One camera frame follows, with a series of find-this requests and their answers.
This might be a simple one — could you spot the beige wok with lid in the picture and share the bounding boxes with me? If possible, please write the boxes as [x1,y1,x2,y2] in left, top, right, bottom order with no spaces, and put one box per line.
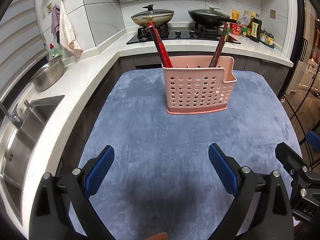
[131,4,175,27]

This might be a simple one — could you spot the yellow snack packet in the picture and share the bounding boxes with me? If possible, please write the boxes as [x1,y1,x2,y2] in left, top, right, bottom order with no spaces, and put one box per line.
[232,10,240,23]

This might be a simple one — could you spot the green dish soap bottle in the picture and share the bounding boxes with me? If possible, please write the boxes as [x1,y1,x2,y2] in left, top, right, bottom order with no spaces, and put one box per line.
[49,43,60,58]

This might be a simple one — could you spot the chrome faucet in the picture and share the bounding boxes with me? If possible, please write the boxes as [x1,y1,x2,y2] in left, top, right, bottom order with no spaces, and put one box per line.
[0,102,23,130]

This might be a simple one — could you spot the bright red chopstick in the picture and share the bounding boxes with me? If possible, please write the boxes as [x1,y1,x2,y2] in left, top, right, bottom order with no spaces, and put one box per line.
[147,21,173,68]
[154,29,173,68]

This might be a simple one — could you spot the black wok with lid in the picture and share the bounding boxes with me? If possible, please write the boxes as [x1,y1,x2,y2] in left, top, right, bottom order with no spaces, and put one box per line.
[188,8,238,27]

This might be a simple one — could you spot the pink perforated utensil holder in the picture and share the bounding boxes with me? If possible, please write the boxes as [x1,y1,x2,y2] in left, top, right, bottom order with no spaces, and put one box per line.
[162,55,237,115]

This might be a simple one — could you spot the blue-grey table cloth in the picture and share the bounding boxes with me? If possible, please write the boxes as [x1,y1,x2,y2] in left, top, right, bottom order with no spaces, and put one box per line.
[80,68,300,239]

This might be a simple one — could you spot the black gas stove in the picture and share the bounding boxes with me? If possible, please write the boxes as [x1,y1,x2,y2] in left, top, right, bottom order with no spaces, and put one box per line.
[126,23,242,46]

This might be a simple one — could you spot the steel colander bowl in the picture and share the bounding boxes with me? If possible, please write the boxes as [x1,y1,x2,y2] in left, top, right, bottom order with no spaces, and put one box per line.
[29,55,65,91]

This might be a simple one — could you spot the red instant noodle cup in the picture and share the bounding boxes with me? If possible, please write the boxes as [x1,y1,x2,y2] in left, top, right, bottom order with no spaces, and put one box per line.
[229,23,242,35]

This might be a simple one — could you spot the purple hanging cloth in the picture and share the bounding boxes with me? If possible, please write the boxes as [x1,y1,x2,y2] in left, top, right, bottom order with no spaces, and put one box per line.
[51,5,60,44]

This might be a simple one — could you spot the white hanging towel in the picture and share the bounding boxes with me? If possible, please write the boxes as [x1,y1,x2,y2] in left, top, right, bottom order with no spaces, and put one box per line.
[59,1,83,58]

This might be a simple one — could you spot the spice jar rack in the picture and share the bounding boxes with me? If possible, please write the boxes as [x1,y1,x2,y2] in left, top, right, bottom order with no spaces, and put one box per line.
[260,29,274,49]

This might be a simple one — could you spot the dark soy sauce bottle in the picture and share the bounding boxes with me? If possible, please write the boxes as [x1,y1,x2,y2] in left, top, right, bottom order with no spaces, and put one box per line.
[249,14,263,43]

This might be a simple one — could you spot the small green-cap jar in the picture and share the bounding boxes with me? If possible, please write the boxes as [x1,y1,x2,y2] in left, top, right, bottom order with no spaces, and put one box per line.
[241,27,247,37]

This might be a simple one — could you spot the steel kitchen sink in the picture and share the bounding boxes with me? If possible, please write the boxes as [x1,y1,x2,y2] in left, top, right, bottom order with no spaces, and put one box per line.
[1,95,64,223]

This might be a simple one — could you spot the clear plastic bottle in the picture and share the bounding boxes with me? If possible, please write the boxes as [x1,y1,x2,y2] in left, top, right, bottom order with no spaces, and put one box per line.
[239,10,251,27]

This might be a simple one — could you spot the white kitchen countertop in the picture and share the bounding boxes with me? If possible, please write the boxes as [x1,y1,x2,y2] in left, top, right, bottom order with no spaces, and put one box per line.
[0,27,295,239]

